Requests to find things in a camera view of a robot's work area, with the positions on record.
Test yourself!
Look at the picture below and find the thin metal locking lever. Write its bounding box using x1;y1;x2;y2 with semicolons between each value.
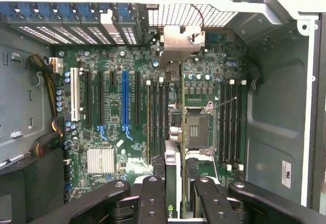
211;96;238;109

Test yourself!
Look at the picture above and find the black open PC case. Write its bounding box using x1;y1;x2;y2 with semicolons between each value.
0;0;326;224

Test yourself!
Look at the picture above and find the green Dell motherboard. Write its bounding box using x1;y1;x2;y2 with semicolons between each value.
52;30;249;202

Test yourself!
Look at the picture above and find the white power connector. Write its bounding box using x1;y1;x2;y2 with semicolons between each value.
49;57;64;75

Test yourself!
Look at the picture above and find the red black twisted wire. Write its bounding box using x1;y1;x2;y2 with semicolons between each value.
191;4;206;42

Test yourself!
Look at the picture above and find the CPU socket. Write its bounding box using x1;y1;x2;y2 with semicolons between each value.
184;101;217;156

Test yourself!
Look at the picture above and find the black plastic cover block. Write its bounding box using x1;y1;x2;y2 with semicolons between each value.
0;146;66;224

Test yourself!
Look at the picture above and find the sleeved yellow power cable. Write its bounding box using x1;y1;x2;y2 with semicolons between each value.
28;53;64;119

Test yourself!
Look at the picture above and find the silver chipset heatsink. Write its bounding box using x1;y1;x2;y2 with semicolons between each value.
87;147;116;176

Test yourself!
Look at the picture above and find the blue expansion slot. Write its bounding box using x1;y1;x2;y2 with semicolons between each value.
121;70;134;142

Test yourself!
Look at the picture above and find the white PCI slot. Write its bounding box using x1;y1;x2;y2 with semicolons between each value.
70;67;82;122

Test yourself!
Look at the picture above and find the long black expansion slot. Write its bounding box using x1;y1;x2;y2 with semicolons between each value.
135;71;142;126
96;71;106;140
86;71;93;127

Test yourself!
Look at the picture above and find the sleeved multicolour power cable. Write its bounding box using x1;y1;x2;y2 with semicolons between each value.
29;117;64;158

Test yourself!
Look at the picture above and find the metal socket cover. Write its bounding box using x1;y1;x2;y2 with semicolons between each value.
185;147;217;163

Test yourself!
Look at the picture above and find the perforated black slot cover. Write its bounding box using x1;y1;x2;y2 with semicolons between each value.
6;17;63;46
25;17;77;46
81;17;113;46
63;17;101;46
44;17;89;46
112;17;142;46

